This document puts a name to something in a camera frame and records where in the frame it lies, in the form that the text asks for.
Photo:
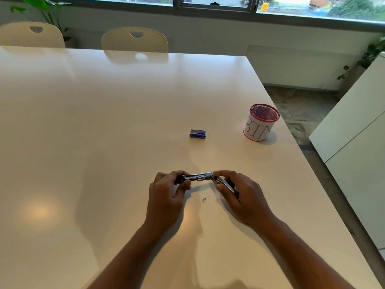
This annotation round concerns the person's left hand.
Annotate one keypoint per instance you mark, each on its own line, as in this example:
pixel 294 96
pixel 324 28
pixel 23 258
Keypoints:
pixel 164 201

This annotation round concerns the person's right hand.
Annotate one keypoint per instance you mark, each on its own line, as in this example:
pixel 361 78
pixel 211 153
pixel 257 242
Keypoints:
pixel 243 201

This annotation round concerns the person's right thumb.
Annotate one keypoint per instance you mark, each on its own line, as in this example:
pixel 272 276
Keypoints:
pixel 224 191

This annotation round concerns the person's left thumb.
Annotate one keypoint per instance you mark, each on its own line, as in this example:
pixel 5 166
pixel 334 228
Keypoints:
pixel 182 189

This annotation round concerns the silver metal stapler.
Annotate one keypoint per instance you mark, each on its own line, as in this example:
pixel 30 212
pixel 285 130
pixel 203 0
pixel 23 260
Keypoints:
pixel 207 180

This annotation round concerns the person's left forearm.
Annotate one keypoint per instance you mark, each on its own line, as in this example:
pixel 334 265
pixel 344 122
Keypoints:
pixel 132 258

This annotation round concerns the person's right forearm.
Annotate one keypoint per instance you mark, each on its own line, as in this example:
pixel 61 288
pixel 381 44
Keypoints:
pixel 303 255

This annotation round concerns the small blue staple box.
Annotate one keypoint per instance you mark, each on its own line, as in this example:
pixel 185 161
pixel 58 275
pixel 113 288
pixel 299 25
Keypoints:
pixel 197 133

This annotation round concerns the red mesh cup white label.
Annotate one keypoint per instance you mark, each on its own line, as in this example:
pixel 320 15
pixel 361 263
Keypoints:
pixel 260 122

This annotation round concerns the white cabinet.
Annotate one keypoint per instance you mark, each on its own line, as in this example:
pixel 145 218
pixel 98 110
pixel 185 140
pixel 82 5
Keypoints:
pixel 352 141

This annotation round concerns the cream plastic chair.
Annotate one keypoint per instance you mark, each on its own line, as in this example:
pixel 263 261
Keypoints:
pixel 30 34
pixel 134 40

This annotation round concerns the trailing green vine plant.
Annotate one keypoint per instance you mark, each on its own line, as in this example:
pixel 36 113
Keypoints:
pixel 365 57

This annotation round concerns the green leafy potted plant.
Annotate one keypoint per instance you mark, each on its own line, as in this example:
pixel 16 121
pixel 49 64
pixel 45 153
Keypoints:
pixel 42 11

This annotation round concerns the grey window frame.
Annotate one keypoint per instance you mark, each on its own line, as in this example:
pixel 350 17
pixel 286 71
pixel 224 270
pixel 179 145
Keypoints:
pixel 216 7

